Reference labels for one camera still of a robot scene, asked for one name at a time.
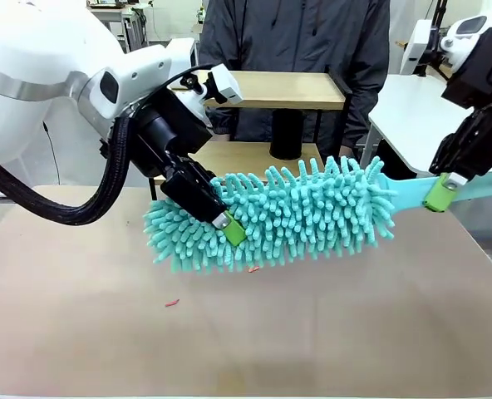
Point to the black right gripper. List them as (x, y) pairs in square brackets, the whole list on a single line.
[(483, 66)]

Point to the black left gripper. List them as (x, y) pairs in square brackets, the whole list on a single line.
[(169, 124)]

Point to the teal microfiber duster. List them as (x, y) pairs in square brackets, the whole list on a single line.
[(312, 212)]

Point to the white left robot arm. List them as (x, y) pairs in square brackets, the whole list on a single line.
[(30, 54)]

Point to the person's left forearm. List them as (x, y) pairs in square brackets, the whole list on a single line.
[(368, 116)]

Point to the person's right forearm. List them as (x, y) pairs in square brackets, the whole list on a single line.
[(223, 122)]

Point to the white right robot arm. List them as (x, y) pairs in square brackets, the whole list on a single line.
[(464, 35)]

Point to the white side table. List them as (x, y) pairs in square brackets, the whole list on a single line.
[(408, 108)]

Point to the small red debris piece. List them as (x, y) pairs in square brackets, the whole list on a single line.
[(172, 303), (253, 269)]

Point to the black cylindrical container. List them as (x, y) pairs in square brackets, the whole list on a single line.
[(286, 135)]

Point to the white machine housing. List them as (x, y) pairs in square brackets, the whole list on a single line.
[(418, 45)]

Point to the person in dark jacket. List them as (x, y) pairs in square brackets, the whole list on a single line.
[(296, 37)]

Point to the background white desk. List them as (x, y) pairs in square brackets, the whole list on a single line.
[(121, 16)]

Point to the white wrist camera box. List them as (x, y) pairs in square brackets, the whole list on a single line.
[(226, 85)]

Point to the wooden shelf with black frame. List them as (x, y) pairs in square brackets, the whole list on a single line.
[(279, 89)]

